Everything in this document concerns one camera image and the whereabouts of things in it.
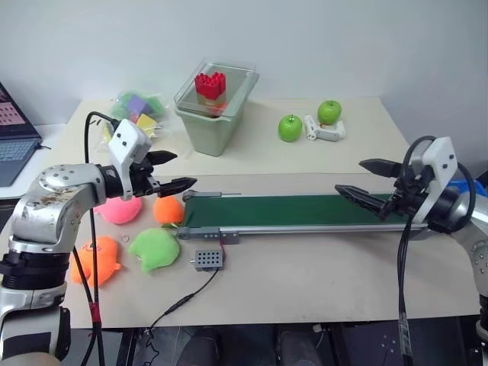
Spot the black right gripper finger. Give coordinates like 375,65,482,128
358,157,402,180
334,185,390,215

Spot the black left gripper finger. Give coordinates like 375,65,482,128
146,150,179,167
153,177,198,199

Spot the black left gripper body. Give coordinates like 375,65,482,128
128,153,162,198

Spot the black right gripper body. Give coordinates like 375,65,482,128
378,166,434,223

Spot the green conveyor belt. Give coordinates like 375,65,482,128
175,189,430,246

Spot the small orange plush toy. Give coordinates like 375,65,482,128
152,195,186,226

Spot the pink plush toy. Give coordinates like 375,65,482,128
93,195,144,226

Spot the yellow toy block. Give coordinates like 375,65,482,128
136,113,159,133

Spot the clear bag of blocks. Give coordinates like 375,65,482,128
95,88,173,154

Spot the pale green plastic bin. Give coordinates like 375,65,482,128
174,60,261,158

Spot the blue plastic object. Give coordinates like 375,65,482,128
445,180,488,200

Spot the purple toy block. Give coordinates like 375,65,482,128
127,95,148,114

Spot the green plush toy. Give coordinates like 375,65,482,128
127,227,181,275

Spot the white plastic gripper part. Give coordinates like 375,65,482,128
303,114,348,143

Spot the green apple with stem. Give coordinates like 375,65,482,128
316,99,342,126

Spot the grey perforated control box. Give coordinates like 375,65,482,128
190,249,226,273

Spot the red toy brick block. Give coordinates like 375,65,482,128
194,71,228,101

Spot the large orange plush toy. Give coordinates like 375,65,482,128
69,236,123,288

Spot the large green apple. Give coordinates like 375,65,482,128
277,114,303,143

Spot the clear plastic tray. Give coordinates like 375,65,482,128
174,57,258,120

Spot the dark laptop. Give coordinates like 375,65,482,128
0,81,43,188

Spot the dark rounded shape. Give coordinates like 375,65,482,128
276,329,319,366

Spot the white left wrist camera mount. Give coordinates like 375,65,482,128
108,118,153,201

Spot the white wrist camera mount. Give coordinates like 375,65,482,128
413,136,459,230
108,118,153,201

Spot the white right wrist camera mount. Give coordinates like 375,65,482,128
413,136,459,230

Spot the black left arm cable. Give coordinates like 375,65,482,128
70,111,120,366

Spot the thin black power cable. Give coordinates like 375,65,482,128
146,242,230,333

